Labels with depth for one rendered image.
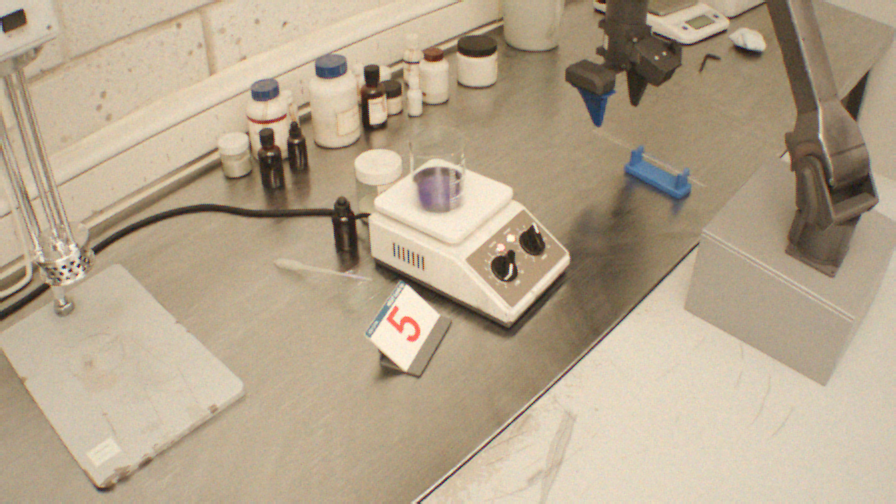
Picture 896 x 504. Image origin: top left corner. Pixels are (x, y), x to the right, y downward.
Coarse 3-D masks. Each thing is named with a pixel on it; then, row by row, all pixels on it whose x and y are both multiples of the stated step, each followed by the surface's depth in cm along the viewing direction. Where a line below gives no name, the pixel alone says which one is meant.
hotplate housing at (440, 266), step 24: (384, 216) 92; (504, 216) 92; (384, 240) 92; (408, 240) 89; (432, 240) 88; (480, 240) 88; (384, 264) 95; (408, 264) 92; (432, 264) 89; (456, 264) 86; (432, 288) 92; (456, 288) 88; (480, 288) 86; (480, 312) 88; (504, 312) 85
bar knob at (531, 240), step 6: (528, 228) 91; (534, 228) 90; (522, 234) 91; (528, 234) 91; (534, 234) 90; (540, 234) 90; (522, 240) 90; (528, 240) 91; (534, 240) 90; (540, 240) 89; (522, 246) 90; (528, 246) 90; (534, 246) 90; (540, 246) 89; (528, 252) 90; (534, 252) 90; (540, 252) 90
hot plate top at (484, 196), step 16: (480, 176) 95; (384, 192) 92; (400, 192) 92; (480, 192) 92; (496, 192) 92; (512, 192) 92; (384, 208) 90; (400, 208) 90; (464, 208) 90; (480, 208) 90; (496, 208) 90; (416, 224) 88; (432, 224) 87; (448, 224) 87; (464, 224) 87; (480, 224) 89; (448, 240) 86
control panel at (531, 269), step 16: (512, 224) 91; (528, 224) 92; (496, 240) 89; (544, 240) 92; (480, 256) 87; (528, 256) 90; (544, 256) 91; (560, 256) 92; (480, 272) 86; (528, 272) 89; (544, 272) 90; (496, 288) 86; (512, 288) 87; (528, 288) 88; (512, 304) 86
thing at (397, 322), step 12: (396, 300) 86; (408, 300) 87; (420, 300) 88; (396, 312) 85; (408, 312) 86; (420, 312) 87; (432, 312) 88; (384, 324) 83; (396, 324) 84; (408, 324) 85; (420, 324) 86; (372, 336) 81; (384, 336) 82; (396, 336) 83; (408, 336) 84; (420, 336) 85; (396, 348) 83; (408, 348) 83
